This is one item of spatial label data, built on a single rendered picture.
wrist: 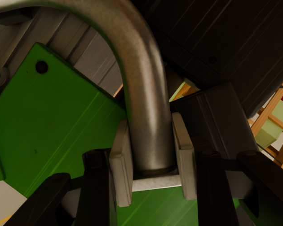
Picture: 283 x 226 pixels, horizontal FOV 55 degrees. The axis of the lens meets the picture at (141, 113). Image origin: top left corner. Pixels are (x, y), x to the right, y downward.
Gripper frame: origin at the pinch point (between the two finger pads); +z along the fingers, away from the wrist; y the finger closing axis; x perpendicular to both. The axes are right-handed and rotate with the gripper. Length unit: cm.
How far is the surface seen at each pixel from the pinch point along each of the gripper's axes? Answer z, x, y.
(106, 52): 54, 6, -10
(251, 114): 9.2, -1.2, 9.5
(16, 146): 4.8, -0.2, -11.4
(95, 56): 51, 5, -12
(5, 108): 5.2, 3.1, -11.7
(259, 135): 292, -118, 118
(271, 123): 294, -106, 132
